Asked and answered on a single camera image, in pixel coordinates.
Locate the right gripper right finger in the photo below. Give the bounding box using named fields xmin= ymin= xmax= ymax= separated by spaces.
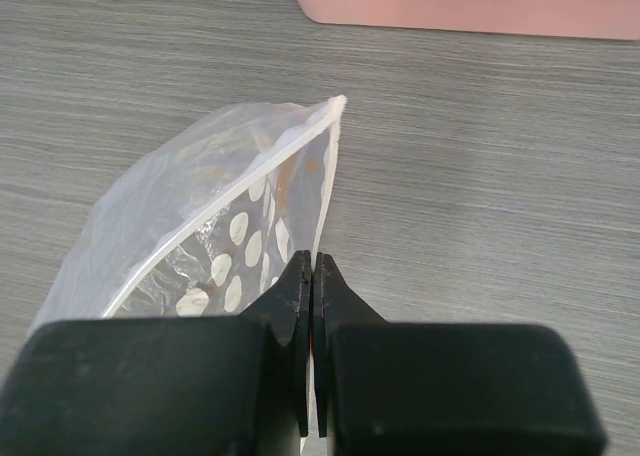
xmin=312 ymin=254 xmax=607 ymax=455

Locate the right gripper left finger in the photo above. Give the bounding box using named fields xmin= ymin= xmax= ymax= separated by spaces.
xmin=1 ymin=251 xmax=311 ymax=455

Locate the clear zip top bag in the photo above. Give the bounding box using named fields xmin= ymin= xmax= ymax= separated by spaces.
xmin=33 ymin=95 xmax=347 ymax=327

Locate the pink divided organizer tray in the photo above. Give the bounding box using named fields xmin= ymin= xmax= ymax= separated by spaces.
xmin=297 ymin=0 xmax=639 ymax=41

